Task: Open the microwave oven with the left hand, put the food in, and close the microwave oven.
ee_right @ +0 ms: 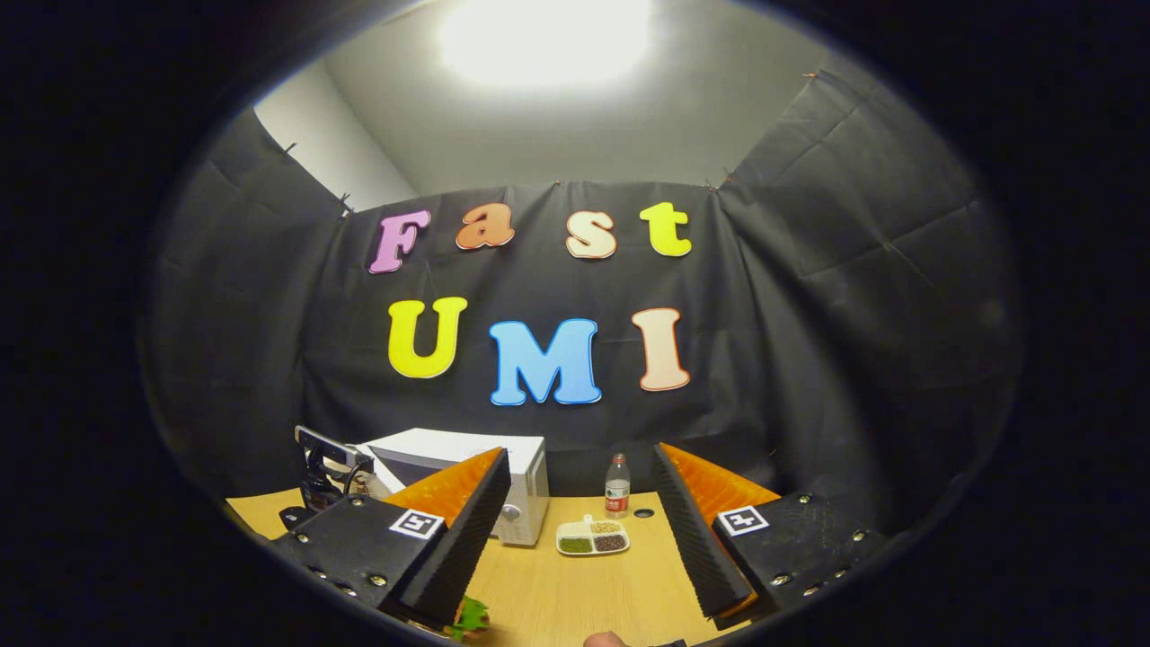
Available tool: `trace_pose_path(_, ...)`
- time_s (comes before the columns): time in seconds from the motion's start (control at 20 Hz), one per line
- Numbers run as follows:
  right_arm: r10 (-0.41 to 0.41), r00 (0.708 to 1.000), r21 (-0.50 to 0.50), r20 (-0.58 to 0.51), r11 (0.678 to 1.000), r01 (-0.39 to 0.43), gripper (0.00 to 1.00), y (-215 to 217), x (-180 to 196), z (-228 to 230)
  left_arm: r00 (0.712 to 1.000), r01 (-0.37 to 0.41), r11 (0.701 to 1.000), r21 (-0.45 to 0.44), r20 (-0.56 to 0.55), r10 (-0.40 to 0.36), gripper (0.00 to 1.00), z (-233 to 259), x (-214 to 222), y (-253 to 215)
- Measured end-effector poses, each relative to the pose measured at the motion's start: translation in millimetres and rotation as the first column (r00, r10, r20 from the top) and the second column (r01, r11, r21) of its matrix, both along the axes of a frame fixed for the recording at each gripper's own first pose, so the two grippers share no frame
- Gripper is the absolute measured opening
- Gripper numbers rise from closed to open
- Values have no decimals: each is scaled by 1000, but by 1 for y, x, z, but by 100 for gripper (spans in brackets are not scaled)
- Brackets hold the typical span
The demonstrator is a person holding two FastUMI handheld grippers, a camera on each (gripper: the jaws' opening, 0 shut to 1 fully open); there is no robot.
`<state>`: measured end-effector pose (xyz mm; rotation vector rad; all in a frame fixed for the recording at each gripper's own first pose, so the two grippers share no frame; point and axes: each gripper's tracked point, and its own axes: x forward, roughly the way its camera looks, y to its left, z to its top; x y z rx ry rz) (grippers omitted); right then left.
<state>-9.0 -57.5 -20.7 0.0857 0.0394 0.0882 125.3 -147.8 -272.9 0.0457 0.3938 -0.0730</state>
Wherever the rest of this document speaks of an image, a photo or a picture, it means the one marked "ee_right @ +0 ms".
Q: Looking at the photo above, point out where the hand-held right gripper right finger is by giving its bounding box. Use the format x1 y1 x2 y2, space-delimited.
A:
651 442 890 621

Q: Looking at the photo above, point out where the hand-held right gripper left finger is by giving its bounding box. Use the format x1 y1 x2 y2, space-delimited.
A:
270 447 512 628

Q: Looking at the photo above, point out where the white microwave oven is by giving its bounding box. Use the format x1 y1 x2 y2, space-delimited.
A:
355 428 551 547

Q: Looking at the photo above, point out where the clear red label water bottle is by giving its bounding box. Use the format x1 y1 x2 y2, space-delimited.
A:
605 453 632 519

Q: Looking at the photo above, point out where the white divided dish of beans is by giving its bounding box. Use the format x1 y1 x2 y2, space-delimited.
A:
556 514 631 556

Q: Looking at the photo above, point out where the black backdrop cloth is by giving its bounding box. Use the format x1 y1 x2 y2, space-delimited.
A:
144 67 1021 540

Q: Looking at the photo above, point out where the large ceiling light panel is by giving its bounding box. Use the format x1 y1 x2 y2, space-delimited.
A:
438 0 652 88

